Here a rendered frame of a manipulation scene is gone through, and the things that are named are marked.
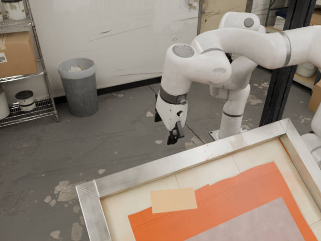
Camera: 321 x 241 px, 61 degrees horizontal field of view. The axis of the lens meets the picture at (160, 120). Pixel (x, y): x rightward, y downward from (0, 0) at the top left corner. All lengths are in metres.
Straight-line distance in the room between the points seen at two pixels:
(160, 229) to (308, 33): 0.55
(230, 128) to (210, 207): 0.70
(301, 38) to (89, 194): 0.58
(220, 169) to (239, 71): 0.45
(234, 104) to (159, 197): 0.72
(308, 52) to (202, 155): 0.34
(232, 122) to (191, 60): 0.72
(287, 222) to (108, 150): 2.53
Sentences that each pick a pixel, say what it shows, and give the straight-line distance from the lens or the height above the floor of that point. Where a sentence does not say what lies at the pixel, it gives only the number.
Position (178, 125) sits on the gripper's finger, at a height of 1.56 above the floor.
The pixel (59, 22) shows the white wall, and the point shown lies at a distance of 3.76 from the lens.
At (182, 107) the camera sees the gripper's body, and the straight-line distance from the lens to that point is 0.70.
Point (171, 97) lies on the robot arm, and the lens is 0.68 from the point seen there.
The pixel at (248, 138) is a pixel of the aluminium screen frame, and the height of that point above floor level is 1.55.
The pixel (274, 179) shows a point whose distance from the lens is 0.77.
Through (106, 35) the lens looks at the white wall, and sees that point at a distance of 3.92.
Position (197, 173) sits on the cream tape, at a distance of 0.68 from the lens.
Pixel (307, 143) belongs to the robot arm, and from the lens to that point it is 0.97.
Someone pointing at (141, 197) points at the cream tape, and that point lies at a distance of 0.63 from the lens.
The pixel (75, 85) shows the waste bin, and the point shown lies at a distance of 3.48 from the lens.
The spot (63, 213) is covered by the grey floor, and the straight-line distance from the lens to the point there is 2.61.
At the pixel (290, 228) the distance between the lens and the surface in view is 0.77.
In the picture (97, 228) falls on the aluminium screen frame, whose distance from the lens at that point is 0.58.
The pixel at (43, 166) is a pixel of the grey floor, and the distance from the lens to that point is 3.11.
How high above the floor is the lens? 1.97
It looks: 34 degrees down
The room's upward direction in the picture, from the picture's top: straight up
